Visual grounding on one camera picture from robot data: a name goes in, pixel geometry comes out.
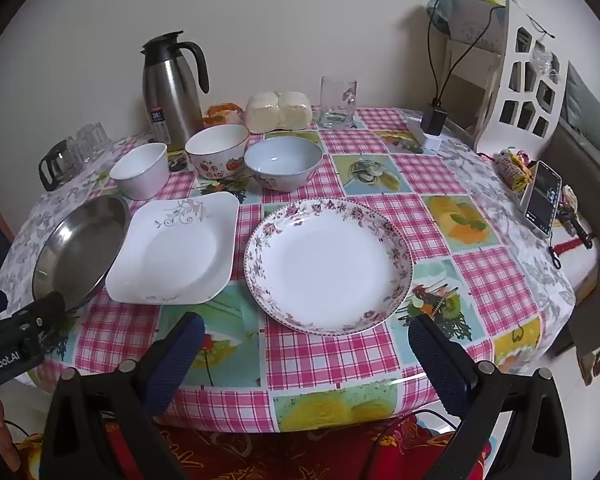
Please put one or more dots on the clear glass tumbler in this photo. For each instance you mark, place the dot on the clear glass tumbler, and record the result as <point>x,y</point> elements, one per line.
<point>82,145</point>
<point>100,140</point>

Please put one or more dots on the stainless steel pan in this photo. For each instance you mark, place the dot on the stainless steel pan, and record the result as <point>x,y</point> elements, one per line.
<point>75,245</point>

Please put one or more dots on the small white bowl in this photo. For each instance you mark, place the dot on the small white bowl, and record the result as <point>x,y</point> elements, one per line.
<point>140,175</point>

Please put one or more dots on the clear glass mug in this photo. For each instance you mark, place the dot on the clear glass mug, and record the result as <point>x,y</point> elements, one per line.
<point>337,105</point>

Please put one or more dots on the grey sofa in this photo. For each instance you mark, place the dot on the grey sofa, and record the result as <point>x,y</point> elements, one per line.
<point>590,185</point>

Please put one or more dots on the pale blue bowl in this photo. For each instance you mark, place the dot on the pale blue bowl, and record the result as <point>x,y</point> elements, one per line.
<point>282,165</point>

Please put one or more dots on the strawberry print bowl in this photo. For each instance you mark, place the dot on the strawberry print bowl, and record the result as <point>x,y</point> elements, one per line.
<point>217,160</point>

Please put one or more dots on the stainless steel thermos jug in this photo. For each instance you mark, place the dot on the stainless steel thermos jug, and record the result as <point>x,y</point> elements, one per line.
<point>172,95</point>

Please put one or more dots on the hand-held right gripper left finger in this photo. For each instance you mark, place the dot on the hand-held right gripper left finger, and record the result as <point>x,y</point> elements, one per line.
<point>180,355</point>

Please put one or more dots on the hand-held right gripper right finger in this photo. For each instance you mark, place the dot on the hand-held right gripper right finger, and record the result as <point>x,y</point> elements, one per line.
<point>432,360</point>

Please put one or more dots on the colourful candy packet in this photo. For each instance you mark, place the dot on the colourful candy packet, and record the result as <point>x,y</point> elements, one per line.
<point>515,172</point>

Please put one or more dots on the round floral rim plate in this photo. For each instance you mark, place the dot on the round floral rim plate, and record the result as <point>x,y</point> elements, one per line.
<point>330,270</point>

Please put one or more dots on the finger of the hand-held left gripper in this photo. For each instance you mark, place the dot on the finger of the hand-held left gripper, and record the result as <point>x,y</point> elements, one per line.
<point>45,312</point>

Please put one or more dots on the person's left hand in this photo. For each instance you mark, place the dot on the person's left hand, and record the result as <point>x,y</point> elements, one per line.
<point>5,440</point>

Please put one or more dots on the grey floral cushion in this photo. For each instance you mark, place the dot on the grey floral cushion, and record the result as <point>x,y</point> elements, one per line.
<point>467,22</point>

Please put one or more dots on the bag of white steamed buns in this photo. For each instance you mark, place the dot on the bag of white steamed buns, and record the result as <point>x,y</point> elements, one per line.
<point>277,112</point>

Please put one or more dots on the white square plate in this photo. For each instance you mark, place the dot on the white square plate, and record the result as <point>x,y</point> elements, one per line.
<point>175,255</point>

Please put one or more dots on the orange snack packet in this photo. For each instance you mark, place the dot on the orange snack packet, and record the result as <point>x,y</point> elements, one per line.
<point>222,115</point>

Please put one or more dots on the smartphone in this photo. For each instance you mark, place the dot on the smartphone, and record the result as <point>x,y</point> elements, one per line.
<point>542,200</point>

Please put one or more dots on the black power adapter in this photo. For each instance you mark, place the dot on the black power adapter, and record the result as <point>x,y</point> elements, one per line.
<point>434,119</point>

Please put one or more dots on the white carved chair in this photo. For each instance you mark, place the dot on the white carved chair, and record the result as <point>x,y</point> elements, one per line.
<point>505,110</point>

